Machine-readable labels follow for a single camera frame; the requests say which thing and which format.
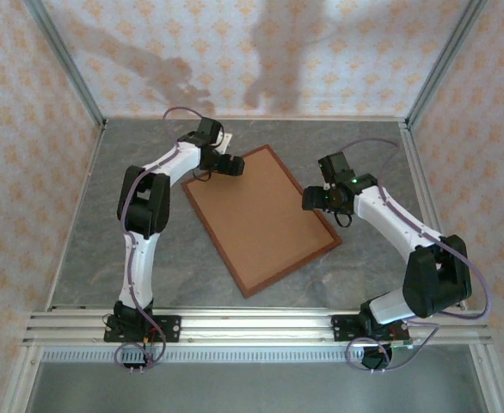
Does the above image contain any grey slotted cable duct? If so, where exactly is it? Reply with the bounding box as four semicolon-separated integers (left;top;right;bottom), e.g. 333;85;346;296
40;347;479;364

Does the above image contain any brown fibreboard backing board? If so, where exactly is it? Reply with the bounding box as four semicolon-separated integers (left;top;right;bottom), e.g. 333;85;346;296
186;149;337;294

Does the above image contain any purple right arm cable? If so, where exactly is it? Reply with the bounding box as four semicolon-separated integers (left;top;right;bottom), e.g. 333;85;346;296
340;138;494;373

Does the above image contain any grey metal sheet panel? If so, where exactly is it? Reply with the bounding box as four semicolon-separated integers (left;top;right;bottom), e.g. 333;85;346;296
26;361;492;413

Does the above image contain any aluminium mounting rail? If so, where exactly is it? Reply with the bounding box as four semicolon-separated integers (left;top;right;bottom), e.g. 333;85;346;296
22;305;493;346

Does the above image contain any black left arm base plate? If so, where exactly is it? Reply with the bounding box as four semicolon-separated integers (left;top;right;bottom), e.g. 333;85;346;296
104;315;181;343

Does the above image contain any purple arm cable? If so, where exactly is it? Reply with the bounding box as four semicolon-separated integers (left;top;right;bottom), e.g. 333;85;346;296
340;138;494;373
113;106;208;375

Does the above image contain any aluminium frame post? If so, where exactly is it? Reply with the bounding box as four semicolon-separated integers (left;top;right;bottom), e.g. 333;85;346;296
405;0;490;128
0;343;42;413
22;0;108;128
469;343;504;413

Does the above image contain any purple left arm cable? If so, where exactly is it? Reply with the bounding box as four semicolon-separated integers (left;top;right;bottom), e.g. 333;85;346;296
113;106;208;375

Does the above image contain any black connector box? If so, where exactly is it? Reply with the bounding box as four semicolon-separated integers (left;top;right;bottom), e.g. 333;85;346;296
120;347;152;370
361;346;393;371

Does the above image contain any brown wooden picture frame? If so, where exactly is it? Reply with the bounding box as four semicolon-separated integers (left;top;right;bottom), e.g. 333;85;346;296
181;145;343;299

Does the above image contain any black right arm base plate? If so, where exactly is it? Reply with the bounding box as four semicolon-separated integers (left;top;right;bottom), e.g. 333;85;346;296
331;313;413;345

